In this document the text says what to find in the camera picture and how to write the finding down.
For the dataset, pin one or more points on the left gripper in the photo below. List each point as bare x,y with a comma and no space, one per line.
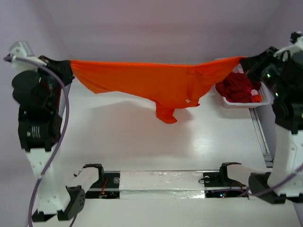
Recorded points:
65,66

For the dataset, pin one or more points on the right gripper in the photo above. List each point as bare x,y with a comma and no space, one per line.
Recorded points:
254,65

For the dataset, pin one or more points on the orange t shirt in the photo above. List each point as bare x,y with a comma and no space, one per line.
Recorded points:
169,86

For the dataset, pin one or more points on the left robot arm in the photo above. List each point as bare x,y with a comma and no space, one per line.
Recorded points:
40,135

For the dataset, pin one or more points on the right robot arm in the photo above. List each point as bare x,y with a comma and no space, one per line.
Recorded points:
285,181

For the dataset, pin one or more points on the dark red t shirt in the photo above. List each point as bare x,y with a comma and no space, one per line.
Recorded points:
226,87

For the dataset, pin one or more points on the white plastic basket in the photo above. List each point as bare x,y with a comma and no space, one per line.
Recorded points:
263,92

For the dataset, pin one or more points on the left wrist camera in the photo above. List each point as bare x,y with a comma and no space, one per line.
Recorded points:
22,49

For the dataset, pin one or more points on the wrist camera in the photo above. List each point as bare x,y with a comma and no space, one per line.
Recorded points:
22,49
296,45

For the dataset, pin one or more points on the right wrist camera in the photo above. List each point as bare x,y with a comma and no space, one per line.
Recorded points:
296,45

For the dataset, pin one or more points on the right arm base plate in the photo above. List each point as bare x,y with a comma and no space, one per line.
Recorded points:
217,186

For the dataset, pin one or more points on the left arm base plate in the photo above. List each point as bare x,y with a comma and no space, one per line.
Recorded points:
107,189

